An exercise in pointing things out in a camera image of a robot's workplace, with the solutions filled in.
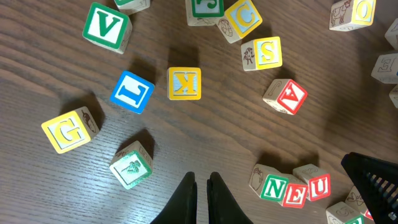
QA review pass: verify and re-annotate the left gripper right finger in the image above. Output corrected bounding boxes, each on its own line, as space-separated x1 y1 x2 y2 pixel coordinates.
206 172 253 224

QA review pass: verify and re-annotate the red I block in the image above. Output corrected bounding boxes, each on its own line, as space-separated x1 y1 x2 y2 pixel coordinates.
345 186 373 221

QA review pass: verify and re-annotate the green V block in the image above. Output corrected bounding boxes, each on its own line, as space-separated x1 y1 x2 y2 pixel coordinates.
82 2 132 54

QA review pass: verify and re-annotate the green 4 block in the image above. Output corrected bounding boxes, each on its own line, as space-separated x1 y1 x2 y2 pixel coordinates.
109 141 153 190

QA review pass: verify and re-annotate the red A block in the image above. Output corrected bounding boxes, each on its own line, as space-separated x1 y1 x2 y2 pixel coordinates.
262 79 308 115

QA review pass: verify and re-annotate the blue D block upper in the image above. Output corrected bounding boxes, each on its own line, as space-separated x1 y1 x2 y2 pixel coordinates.
384 18 398 50

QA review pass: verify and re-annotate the green N block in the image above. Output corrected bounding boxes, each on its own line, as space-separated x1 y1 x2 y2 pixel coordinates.
248 164 289 202

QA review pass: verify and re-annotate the red U block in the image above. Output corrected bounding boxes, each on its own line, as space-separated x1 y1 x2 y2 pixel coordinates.
293 164 331 202

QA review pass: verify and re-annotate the green B block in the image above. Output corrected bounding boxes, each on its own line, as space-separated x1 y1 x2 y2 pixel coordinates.
389 85 398 108

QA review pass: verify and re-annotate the yellow block beside R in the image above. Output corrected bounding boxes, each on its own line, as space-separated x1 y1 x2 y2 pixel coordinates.
241 36 282 72

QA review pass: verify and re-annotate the yellow block middle left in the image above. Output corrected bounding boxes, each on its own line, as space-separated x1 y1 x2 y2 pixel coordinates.
167 67 201 100

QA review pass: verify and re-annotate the green R block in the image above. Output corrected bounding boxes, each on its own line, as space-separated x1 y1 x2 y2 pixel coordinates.
326 202 364 224

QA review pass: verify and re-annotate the red E block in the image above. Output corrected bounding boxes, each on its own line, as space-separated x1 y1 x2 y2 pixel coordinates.
279 174 308 208

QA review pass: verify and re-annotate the green L block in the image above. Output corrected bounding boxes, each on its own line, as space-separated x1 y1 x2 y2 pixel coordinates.
114 0 150 16

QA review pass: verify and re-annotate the blue L block left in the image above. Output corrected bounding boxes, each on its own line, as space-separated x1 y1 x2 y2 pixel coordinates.
110 70 155 114

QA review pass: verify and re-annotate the blue l block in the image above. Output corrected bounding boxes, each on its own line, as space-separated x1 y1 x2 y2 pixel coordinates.
110 70 155 114
371 53 398 84

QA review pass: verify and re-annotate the blue L block centre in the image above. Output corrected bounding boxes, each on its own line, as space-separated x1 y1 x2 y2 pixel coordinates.
371 53 398 84

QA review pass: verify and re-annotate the yellow O block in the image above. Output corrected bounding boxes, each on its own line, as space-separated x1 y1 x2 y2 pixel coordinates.
329 0 376 32

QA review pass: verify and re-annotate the green J block left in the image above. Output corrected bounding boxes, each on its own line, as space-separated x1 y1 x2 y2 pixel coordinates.
185 0 224 26

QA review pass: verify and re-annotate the yellow block lower left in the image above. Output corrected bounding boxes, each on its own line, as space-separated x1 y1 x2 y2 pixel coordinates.
41 106 100 154

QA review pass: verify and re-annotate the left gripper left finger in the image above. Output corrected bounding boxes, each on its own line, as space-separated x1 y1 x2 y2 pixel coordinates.
150 172 197 224

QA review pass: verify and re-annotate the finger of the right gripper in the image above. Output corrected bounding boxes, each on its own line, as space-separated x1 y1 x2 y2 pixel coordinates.
341 152 397 224

